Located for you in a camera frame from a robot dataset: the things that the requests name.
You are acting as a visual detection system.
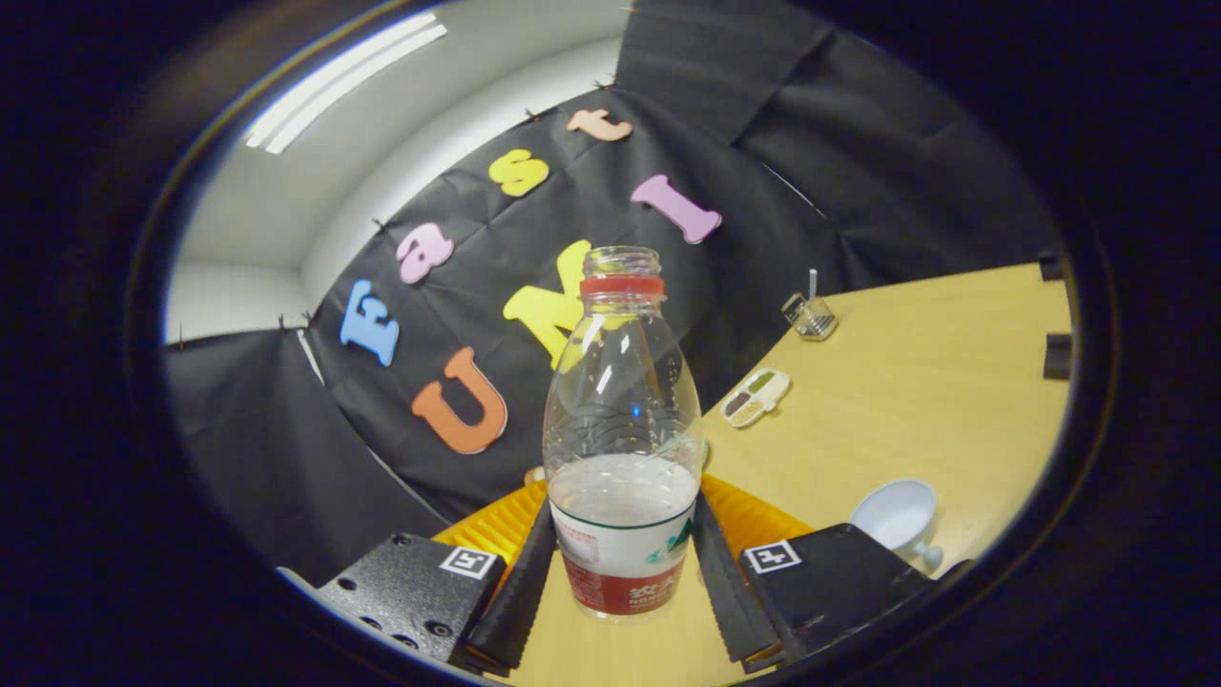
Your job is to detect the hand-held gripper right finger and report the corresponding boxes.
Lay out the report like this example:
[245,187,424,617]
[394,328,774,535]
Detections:
[692,474,941,674]

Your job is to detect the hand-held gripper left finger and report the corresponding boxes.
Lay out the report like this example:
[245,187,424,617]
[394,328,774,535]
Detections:
[310,480,560,677]

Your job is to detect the clear plastic bottle red label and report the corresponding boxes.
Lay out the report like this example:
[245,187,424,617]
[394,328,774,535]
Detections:
[542,245,705,623]

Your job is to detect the white cup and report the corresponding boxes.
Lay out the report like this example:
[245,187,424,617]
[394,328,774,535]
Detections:
[849,478,945,572]

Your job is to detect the white divided sauce dish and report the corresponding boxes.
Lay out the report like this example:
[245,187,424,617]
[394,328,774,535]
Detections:
[720,367,793,428]

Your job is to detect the wooden table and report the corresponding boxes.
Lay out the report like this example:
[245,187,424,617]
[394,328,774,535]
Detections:
[496,262,1071,687]

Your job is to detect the small clear glass holder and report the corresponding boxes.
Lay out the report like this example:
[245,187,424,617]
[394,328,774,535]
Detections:
[782,292,839,342]

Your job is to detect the long ceiling light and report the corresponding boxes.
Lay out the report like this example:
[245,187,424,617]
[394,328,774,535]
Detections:
[243,11,449,156]

